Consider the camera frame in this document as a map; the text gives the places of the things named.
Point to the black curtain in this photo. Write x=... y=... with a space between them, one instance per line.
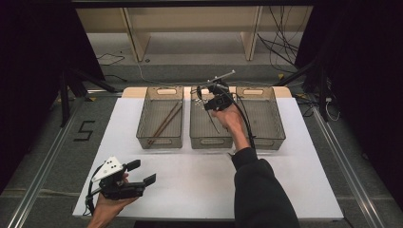
x=31 y=79
x=370 y=79

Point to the light wooden desk frame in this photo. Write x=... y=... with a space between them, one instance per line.
x=139 y=41

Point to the white table sheet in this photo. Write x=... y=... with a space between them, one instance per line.
x=183 y=196

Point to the person's right hand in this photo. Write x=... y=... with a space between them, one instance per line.
x=231 y=122

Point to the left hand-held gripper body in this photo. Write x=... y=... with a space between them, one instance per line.
x=120 y=190

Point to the black metal stand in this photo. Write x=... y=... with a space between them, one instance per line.
x=64 y=101
x=322 y=95

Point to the person's left hand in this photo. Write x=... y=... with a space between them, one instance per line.
x=106 y=207

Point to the brown wooden chopstick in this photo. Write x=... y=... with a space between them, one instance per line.
x=164 y=122
x=168 y=125

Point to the aluminium floor rail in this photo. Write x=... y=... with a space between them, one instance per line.
x=348 y=171
x=41 y=177

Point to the grey transparent plastic bin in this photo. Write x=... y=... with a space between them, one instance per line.
x=269 y=120
x=161 y=123
x=199 y=126

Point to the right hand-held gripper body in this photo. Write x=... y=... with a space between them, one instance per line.
x=218 y=88

